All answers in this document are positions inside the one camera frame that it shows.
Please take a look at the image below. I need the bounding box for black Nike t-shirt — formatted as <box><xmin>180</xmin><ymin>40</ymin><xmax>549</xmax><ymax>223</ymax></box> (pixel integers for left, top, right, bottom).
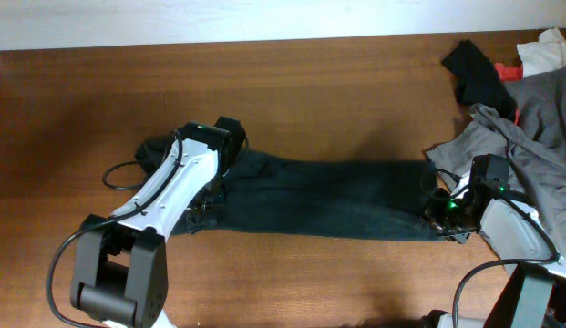
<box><xmin>134</xmin><ymin>136</ymin><xmax>448</xmax><ymax>242</ymax></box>

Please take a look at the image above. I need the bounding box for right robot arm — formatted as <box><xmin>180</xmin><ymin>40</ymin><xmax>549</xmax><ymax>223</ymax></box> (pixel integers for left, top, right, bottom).
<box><xmin>423</xmin><ymin>187</ymin><xmax>566</xmax><ymax>328</ymax></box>

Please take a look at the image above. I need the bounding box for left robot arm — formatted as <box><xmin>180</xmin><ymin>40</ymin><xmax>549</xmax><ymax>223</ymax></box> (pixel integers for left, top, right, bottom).
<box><xmin>70</xmin><ymin>117</ymin><xmax>246</xmax><ymax>327</ymax></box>

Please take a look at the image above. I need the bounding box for grey garment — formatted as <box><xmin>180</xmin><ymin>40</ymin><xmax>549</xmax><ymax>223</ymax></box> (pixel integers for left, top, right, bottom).
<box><xmin>427</xmin><ymin>67</ymin><xmax>566</xmax><ymax>261</ymax></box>

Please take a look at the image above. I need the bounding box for black garment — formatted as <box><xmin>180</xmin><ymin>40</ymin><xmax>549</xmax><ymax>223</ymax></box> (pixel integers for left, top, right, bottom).
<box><xmin>441</xmin><ymin>39</ymin><xmax>518</xmax><ymax>121</ymax></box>

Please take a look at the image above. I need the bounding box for red garment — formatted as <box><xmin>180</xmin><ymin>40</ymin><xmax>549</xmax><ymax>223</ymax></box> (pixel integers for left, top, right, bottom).
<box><xmin>489</xmin><ymin>63</ymin><xmax>523</xmax><ymax>125</ymax></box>

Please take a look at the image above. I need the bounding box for white garment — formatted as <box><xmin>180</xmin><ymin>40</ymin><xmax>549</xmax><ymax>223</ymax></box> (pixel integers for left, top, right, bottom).
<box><xmin>516</xmin><ymin>28</ymin><xmax>566</xmax><ymax>77</ymax></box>

